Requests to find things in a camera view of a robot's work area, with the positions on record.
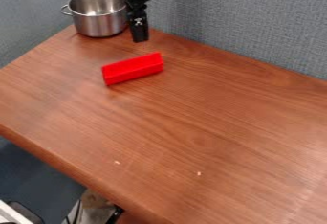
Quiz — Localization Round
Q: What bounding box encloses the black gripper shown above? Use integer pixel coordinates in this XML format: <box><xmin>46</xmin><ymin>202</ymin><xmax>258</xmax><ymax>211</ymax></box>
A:
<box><xmin>126</xmin><ymin>0</ymin><xmax>149</xmax><ymax>43</ymax></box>

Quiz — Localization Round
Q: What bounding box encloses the stainless steel pot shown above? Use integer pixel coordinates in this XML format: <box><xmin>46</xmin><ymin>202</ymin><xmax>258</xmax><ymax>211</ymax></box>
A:
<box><xmin>60</xmin><ymin>0</ymin><xmax>126</xmax><ymax>37</ymax></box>

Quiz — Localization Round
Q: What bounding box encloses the red rectangular block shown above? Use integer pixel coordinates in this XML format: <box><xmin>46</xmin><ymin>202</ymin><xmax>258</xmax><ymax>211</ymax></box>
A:
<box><xmin>101</xmin><ymin>53</ymin><xmax>164</xmax><ymax>85</ymax></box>

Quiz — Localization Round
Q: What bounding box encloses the metal table leg frame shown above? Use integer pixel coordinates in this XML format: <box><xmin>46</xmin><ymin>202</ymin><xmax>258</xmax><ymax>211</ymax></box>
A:
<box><xmin>62</xmin><ymin>190</ymin><xmax>124</xmax><ymax>224</ymax></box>

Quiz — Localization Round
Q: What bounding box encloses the white object at corner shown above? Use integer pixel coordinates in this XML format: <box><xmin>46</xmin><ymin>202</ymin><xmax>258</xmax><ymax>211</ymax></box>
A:
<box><xmin>0</xmin><ymin>200</ymin><xmax>44</xmax><ymax>224</ymax></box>

